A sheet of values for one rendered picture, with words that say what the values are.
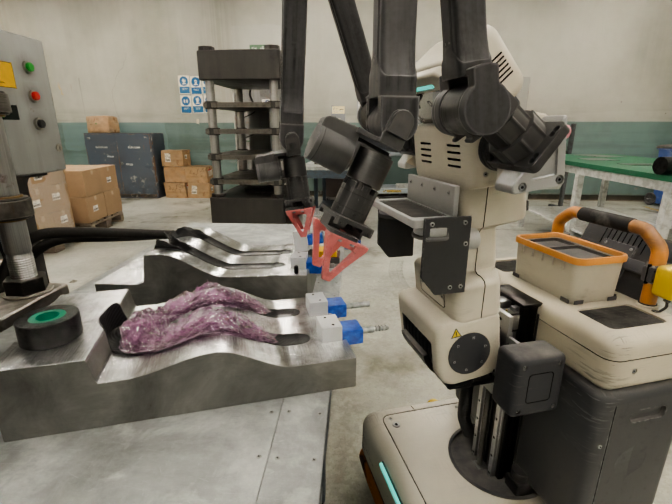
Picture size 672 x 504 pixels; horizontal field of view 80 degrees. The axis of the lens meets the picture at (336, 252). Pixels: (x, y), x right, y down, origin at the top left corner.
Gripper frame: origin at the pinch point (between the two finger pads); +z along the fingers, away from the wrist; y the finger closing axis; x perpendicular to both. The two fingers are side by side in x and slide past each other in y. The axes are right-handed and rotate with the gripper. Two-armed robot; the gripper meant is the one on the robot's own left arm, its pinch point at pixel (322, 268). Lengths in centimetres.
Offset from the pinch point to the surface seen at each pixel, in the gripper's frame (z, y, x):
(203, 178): 81, -693, -26
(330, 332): 10.3, -1.0, 6.7
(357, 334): 9.2, -1.4, 11.7
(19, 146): 17, -81, -72
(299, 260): 7.0, -30.0, 4.7
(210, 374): 20.0, 4.7, -10.4
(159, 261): 20.1, -35.2, -23.8
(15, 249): 37, -56, -57
